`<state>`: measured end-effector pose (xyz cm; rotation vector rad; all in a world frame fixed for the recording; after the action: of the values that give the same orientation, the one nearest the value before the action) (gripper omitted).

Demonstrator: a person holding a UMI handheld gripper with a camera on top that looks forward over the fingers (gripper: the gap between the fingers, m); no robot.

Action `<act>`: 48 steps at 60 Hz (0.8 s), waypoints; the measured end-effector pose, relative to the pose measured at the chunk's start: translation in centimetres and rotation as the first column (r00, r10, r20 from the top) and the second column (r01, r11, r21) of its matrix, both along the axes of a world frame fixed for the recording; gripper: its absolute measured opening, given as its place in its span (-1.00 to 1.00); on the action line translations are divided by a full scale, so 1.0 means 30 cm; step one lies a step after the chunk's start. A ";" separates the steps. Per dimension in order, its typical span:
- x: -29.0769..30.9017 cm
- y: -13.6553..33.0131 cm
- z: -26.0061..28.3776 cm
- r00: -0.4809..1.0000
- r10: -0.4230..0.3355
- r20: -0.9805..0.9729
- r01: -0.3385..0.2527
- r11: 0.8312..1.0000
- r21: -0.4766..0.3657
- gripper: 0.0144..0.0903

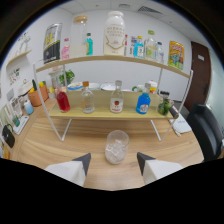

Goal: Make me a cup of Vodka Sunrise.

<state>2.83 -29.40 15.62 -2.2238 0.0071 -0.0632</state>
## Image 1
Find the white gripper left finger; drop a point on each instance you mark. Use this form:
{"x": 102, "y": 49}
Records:
{"x": 71, "y": 170}

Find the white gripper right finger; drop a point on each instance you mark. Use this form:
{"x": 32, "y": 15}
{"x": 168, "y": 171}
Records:
{"x": 156, "y": 168}

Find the red liquid bottle white cap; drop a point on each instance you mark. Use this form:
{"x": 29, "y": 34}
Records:
{"x": 63, "y": 101}

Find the teal cup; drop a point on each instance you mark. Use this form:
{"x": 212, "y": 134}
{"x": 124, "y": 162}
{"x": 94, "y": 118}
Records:
{"x": 16, "y": 121}

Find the clear glass with ice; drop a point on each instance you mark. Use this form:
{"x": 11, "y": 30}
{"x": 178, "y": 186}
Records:
{"x": 116, "y": 148}

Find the white notebook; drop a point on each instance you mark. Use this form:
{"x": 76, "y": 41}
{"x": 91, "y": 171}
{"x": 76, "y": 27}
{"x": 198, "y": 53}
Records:
{"x": 181, "y": 126}

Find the brown black cylinder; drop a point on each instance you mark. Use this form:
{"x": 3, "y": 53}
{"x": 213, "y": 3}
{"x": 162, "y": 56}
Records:
{"x": 174, "y": 112}

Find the two-tier wooden shelf rack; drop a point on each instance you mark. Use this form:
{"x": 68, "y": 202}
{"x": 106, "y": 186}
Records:
{"x": 100, "y": 115}

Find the black chair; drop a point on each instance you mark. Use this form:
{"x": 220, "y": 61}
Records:
{"x": 205, "y": 130}

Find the green bottle black cap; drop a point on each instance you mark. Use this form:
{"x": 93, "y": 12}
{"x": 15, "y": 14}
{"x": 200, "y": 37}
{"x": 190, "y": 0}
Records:
{"x": 164, "y": 106}

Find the white tray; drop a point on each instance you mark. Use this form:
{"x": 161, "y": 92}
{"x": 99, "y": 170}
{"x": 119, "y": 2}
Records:
{"x": 22, "y": 126}

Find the blue liquid bottle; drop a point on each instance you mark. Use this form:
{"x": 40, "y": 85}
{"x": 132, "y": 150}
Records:
{"x": 143, "y": 103}

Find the black jug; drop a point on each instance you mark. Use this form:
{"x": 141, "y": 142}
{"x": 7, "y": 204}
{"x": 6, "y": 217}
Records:
{"x": 8, "y": 136}

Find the clear bottle red label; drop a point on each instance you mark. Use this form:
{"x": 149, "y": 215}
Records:
{"x": 117, "y": 101}

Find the blue patterned bowl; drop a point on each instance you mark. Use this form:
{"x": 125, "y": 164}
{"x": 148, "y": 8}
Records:
{"x": 75, "y": 86}

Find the white bowl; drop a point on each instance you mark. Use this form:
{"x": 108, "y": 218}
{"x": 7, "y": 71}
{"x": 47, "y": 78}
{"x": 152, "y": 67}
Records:
{"x": 94, "y": 86}
{"x": 108, "y": 87}

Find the green plant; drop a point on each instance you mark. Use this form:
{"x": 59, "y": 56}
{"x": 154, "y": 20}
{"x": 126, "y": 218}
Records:
{"x": 69, "y": 76}

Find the brown door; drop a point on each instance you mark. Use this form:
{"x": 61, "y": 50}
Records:
{"x": 200, "y": 73}

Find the pink bottle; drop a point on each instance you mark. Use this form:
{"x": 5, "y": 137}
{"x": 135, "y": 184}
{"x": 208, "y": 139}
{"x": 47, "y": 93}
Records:
{"x": 65, "y": 51}

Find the teal liquid bottle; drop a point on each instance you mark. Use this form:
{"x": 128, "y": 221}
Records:
{"x": 89, "y": 45}

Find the black yellow tube packet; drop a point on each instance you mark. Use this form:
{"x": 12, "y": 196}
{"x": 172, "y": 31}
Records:
{"x": 52, "y": 45}

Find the tall glass jar cork lid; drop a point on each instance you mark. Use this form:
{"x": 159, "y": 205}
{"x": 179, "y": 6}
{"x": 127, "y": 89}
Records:
{"x": 78, "y": 40}

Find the large white bottle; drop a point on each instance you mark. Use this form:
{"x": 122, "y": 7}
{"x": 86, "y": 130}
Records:
{"x": 114, "y": 35}

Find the ceiling air vent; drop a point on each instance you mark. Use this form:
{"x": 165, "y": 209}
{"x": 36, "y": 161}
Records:
{"x": 150, "y": 9}

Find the wooden wall shelf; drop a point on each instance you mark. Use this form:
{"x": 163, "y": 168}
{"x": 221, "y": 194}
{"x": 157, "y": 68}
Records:
{"x": 20, "y": 56}

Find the white wall shelf figure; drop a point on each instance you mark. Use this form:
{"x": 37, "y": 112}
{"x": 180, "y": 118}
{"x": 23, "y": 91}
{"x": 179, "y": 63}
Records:
{"x": 25, "y": 40}

